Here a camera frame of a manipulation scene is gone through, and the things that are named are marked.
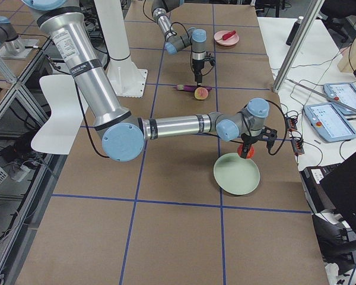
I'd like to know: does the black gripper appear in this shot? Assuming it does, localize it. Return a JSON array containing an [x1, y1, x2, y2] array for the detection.
[[241, 133, 259, 158], [192, 59, 204, 83]]

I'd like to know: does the red pomegranate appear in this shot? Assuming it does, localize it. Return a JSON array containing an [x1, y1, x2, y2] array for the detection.
[[237, 143, 255, 159]]

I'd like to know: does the purple eggplant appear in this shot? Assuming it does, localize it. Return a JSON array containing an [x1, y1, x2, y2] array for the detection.
[[174, 84, 212, 92]]

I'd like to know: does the peach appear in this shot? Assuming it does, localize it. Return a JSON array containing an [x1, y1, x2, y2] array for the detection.
[[194, 87, 209, 100]]

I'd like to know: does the red chili pepper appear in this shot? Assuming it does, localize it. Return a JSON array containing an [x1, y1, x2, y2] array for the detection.
[[221, 30, 236, 41]]

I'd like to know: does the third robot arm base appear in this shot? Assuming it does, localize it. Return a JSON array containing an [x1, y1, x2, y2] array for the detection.
[[0, 16, 39, 60]]

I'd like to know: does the light green plate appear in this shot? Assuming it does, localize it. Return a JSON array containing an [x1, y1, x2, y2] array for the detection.
[[213, 153, 260, 195]]

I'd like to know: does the pink plate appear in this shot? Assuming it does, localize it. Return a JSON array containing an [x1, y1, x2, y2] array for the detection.
[[214, 30, 240, 46]]

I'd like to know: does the teach pendant near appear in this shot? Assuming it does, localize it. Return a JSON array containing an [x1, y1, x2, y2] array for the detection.
[[303, 103, 356, 143]]

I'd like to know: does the teach pendant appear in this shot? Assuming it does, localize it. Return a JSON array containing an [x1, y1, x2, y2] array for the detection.
[[323, 83, 356, 109], [303, 103, 356, 143]]

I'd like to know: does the black water bottle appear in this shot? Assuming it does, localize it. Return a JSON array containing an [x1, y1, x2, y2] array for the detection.
[[285, 15, 304, 46]]

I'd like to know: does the black laptop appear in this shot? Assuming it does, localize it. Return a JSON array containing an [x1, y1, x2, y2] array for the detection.
[[300, 152, 356, 233]]

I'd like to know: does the teach pendant far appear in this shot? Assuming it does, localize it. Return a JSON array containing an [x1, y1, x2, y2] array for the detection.
[[323, 83, 356, 109]]

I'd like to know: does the white chair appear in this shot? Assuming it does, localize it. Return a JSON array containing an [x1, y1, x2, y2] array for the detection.
[[31, 74, 88, 154]]

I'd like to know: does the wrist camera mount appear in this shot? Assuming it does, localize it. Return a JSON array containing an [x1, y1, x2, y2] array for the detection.
[[259, 126, 277, 151], [204, 52, 216, 67]]

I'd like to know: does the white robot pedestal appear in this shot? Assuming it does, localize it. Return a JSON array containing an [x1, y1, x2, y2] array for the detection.
[[94, 0, 148, 98]]

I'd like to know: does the aluminium frame post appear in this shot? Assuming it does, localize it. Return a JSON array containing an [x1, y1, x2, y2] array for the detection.
[[272, 0, 324, 93]]

